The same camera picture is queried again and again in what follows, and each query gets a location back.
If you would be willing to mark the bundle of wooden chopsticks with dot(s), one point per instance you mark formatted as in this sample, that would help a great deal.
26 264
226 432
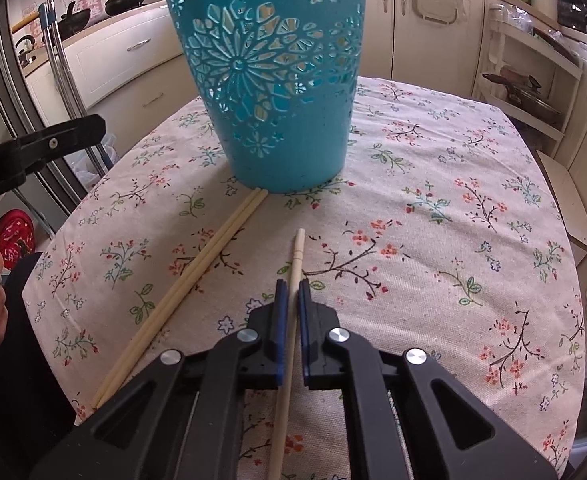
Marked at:
226 243

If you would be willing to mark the dark pan with lid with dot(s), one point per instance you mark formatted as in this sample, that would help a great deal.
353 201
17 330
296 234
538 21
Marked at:
528 102

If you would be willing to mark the white counter cabinet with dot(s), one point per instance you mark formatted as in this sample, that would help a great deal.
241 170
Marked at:
123 70

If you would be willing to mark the clear plastic bag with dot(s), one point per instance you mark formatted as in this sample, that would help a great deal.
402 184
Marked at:
91 165

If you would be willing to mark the floral tablecloth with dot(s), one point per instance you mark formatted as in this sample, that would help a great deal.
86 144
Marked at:
423 260

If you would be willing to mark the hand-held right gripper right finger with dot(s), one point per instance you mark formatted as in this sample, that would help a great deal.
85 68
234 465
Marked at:
303 320

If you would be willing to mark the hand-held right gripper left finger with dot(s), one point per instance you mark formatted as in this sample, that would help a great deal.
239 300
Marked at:
281 320

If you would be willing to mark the pale wooden chopstick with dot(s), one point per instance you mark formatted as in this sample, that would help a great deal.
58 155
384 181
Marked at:
296 260
217 241

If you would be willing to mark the cream tall cabinet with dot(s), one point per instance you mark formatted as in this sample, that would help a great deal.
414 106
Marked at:
373 35

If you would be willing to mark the person's dark clothing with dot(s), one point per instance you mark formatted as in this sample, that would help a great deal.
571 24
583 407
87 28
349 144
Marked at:
28 360

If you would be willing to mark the pale wooden board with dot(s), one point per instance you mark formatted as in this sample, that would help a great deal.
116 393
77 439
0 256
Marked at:
568 205

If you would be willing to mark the white open shelf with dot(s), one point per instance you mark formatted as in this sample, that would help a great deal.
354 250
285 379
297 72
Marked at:
493 60

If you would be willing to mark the chrome rod rack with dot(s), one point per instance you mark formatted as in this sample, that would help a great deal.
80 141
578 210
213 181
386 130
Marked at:
66 75

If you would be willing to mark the red round tin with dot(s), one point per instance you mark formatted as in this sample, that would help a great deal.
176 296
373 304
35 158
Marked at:
16 235

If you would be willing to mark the dark kettle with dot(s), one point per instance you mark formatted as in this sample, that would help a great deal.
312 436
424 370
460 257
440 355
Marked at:
26 52

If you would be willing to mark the teal perforated plastic bin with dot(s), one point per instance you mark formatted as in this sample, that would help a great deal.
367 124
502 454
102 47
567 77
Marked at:
293 160

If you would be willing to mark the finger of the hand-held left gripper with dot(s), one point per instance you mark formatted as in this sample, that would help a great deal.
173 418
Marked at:
63 140

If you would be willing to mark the black wok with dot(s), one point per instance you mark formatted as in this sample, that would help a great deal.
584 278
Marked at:
73 22

